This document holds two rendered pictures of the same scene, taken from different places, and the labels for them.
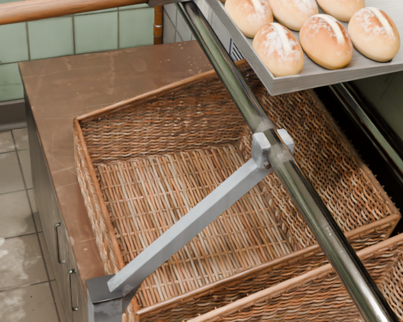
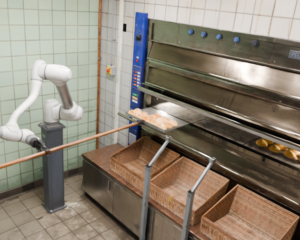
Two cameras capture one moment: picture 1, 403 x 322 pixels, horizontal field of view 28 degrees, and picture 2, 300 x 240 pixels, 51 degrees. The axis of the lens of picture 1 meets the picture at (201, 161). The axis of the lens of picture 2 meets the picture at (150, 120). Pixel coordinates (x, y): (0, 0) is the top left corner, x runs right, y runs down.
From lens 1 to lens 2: 1.92 m
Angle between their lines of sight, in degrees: 28
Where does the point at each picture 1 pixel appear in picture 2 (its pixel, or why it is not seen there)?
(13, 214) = (75, 197)
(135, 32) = (91, 148)
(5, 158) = (65, 186)
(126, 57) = (104, 148)
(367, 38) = (173, 123)
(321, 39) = (167, 124)
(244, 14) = (155, 123)
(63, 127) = (101, 162)
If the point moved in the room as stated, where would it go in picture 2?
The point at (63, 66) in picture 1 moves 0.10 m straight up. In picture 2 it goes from (92, 152) to (92, 145)
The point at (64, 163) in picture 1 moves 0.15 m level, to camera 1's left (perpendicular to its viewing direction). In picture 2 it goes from (106, 168) to (92, 169)
